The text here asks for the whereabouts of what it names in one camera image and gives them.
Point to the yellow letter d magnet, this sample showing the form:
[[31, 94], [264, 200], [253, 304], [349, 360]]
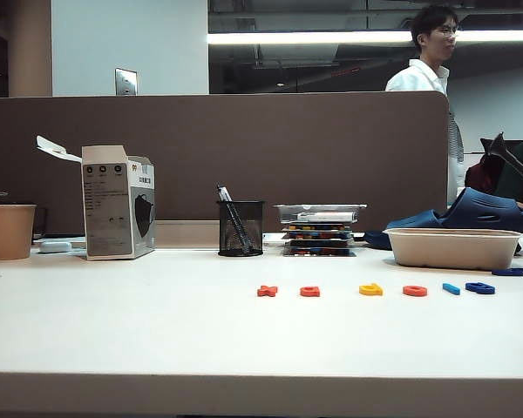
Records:
[[370, 293]]

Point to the orange letter o magnet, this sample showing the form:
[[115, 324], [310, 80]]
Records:
[[414, 294]]

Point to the dark blue letter g magnet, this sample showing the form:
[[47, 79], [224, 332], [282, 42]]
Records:
[[486, 290]]

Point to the letter magnet pack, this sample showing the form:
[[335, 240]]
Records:
[[318, 227], [318, 243], [318, 252], [318, 235]]

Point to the orange letter x magnet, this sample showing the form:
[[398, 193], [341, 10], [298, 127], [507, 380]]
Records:
[[266, 291]]

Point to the orange letter a magnet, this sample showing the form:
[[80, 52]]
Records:
[[309, 293]]

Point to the light blue letter l magnet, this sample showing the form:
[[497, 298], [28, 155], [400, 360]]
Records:
[[451, 288]]

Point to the dark blue wide letter magnet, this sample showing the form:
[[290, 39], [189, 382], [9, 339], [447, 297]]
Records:
[[505, 272]]

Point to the black mesh pen holder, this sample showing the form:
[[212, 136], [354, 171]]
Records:
[[239, 235]]

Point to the black white pen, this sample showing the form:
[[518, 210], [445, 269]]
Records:
[[223, 193]]

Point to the clear plastic tray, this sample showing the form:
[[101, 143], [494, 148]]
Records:
[[318, 213]]

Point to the brown desk partition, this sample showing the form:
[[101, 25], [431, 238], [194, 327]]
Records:
[[244, 152]]

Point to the white grey face mask box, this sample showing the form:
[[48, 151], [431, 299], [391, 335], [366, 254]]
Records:
[[109, 209]]

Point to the long ceiling light strip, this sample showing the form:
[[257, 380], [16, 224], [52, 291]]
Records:
[[287, 38]]

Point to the beige pulp food container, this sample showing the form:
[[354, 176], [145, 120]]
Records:
[[453, 252]]

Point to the dark blue clog with holes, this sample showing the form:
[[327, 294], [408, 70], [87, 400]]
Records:
[[475, 209]]

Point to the red garment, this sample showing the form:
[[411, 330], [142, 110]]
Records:
[[479, 178]]

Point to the brown paper cup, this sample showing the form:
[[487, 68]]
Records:
[[11, 233]]

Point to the beige partition base rail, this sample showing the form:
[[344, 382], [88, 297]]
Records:
[[183, 235]]

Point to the metal wall switch plate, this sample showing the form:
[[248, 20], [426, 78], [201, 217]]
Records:
[[126, 82]]

